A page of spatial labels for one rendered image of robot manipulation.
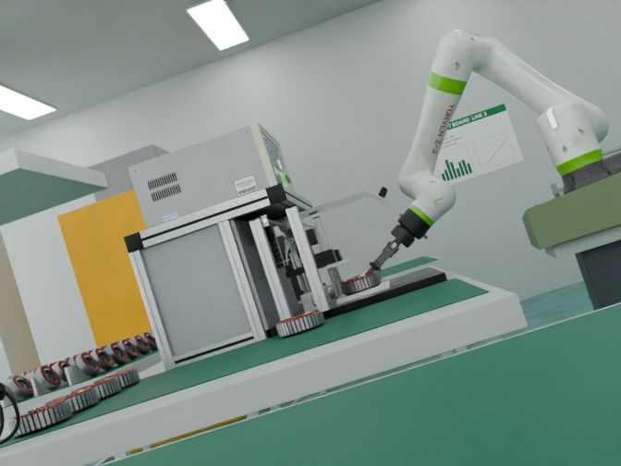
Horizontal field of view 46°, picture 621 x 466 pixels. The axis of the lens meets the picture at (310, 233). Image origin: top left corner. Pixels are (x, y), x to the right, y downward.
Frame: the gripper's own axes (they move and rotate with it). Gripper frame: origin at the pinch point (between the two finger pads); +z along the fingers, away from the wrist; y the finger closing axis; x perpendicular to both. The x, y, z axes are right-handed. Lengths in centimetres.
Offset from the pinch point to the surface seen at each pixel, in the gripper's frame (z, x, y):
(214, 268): 21, 30, -45
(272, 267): 11.2, 18.8, -44.9
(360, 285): 0.2, -0.9, -29.2
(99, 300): 169, 147, 320
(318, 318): 10, 1, -65
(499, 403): -10, -15, -182
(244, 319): 26, 15, -45
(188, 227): 18, 42, -47
